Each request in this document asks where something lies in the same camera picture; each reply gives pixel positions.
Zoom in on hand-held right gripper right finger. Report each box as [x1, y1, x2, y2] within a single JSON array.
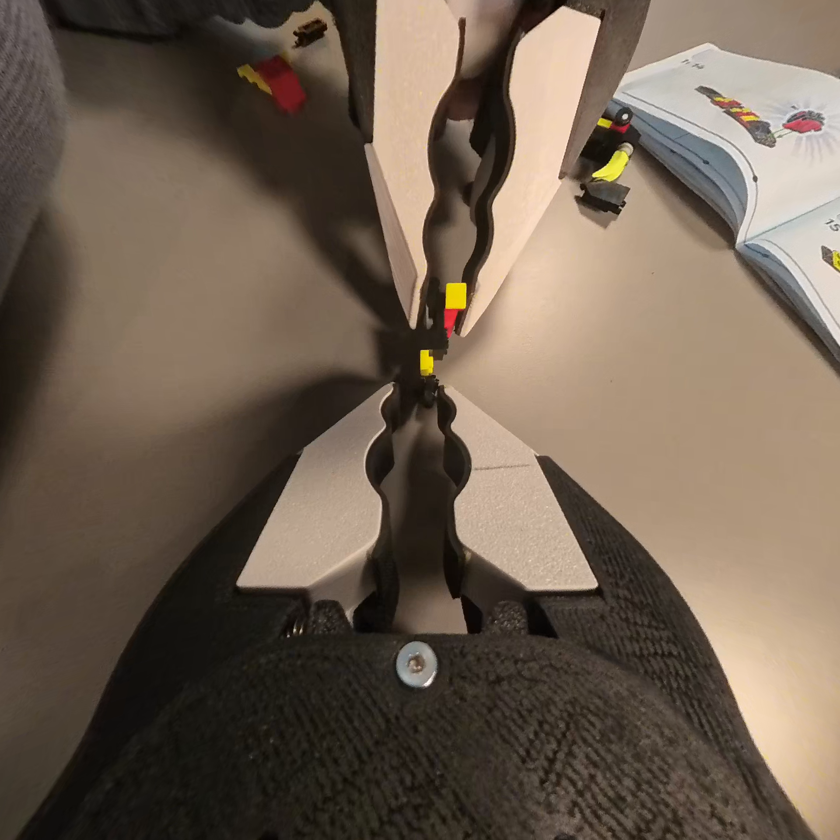
[[436, 386, 599, 601]]

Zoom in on black flat lego piece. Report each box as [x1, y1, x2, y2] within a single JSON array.
[[577, 178, 631, 214]]

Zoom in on black lego assembly yellow claws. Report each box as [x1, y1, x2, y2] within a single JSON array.
[[581, 108, 641, 185]]

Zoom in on lego instruction booklet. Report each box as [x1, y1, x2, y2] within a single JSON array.
[[610, 42, 840, 363]]

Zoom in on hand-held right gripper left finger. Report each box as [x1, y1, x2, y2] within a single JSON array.
[[235, 382, 421, 621]]

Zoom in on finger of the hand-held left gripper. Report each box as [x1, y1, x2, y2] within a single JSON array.
[[456, 0, 606, 339], [364, 0, 468, 331]]

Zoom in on red yellow lego piece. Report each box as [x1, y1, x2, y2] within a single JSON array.
[[236, 54, 308, 114]]

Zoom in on black red yellow lego assembly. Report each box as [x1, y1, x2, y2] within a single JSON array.
[[394, 279, 468, 395]]

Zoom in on person's left hand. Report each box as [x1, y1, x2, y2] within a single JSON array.
[[451, 56, 490, 124]]

